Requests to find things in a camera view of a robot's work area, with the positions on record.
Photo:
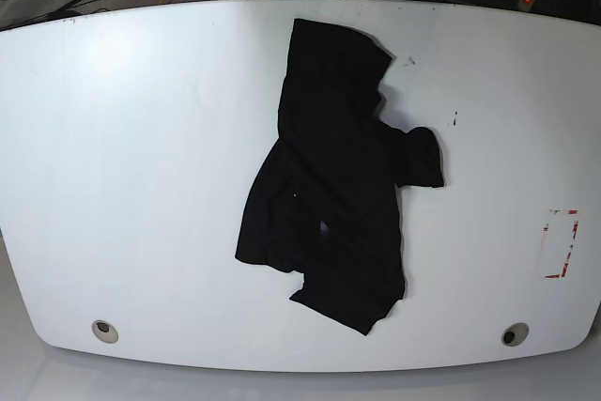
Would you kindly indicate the black T-shirt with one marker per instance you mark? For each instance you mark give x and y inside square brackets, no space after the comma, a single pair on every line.
[324,201]

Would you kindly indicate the red tape rectangle marking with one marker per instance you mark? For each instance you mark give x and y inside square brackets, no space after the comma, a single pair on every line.
[557,244]

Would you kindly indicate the left table cable grommet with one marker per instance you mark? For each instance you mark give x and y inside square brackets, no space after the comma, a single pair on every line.
[105,332]

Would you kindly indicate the table cable grommet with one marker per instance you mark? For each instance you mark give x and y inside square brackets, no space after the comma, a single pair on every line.
[105,332]
[515,334]

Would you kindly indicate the right table cable grommet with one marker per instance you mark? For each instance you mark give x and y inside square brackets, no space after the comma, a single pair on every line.
[515,334]

